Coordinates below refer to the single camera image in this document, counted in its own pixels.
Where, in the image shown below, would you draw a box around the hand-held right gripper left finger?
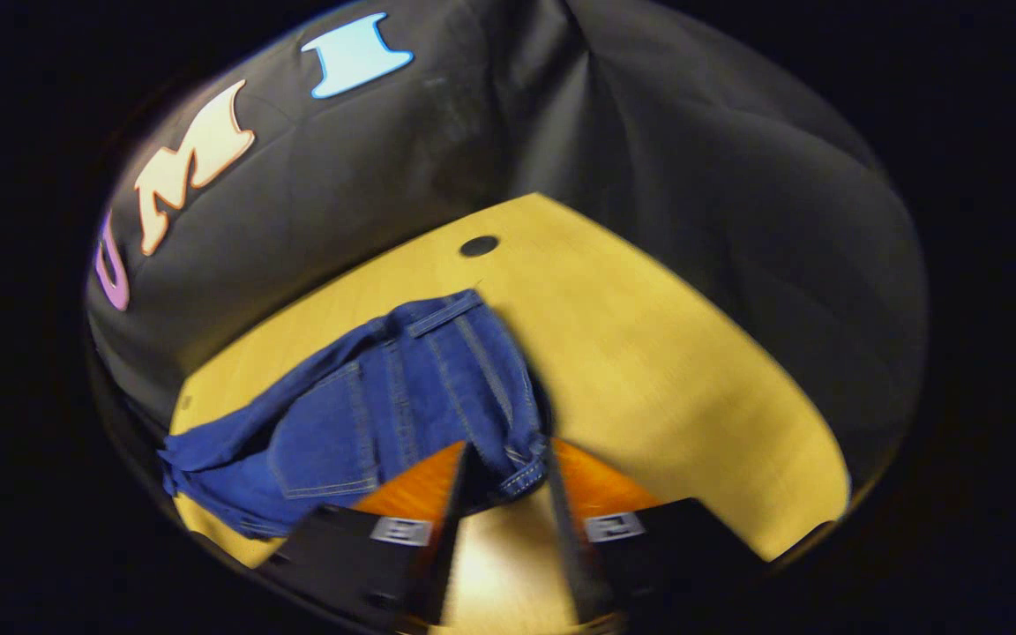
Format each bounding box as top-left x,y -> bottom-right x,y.
257,440 -> 472,631

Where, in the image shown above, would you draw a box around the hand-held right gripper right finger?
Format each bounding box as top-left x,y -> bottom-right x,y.
546,437 -> 769,629

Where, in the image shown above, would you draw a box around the black backdrop cloth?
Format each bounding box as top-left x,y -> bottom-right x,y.
85,0 -> 928,495

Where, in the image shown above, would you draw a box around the blue jeans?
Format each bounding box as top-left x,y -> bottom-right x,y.
158,289 -> 553,541

